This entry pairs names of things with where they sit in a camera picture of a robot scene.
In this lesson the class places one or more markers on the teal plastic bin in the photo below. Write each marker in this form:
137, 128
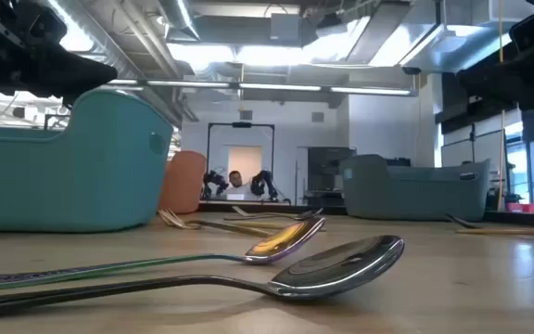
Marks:
63, 176

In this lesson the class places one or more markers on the black spoon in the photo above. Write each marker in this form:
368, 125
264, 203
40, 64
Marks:
461, 222
341, 268

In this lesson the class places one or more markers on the grey ceiling unit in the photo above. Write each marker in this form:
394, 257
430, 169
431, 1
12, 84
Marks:
285, 28

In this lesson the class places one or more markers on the black background gantry frame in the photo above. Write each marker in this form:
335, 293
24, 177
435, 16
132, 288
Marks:
241, 124

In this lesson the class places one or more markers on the rectangular silver air duct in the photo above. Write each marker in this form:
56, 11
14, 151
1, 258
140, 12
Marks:
387, 37

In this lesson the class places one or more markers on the grey-blue plastic bin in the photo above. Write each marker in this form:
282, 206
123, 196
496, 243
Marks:
415, 195

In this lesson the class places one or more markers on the dark cabinet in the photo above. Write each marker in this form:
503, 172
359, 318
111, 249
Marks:
327, 171

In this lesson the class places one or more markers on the black background robot arm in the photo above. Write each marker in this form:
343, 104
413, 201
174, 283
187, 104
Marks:
213, 182
264, 183

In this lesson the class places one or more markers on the long ceiling light strip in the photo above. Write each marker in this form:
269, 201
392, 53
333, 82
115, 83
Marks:
276, 87

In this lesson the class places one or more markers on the iridescent rainbow spoon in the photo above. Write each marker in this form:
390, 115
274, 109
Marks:
285, 241

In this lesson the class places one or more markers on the red box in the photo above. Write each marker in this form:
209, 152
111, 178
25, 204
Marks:
526, 208

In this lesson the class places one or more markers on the grey wall vent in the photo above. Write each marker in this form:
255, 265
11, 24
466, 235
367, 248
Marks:
318, 117
246, 115

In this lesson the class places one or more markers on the orange plastic bin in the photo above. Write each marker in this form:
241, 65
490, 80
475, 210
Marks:
183, 181

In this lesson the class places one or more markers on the person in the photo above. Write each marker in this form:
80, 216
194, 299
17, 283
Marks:
235, 180

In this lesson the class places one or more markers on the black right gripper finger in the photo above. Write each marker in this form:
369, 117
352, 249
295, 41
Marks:
508, 79

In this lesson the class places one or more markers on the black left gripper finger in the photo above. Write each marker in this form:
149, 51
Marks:
54, 74

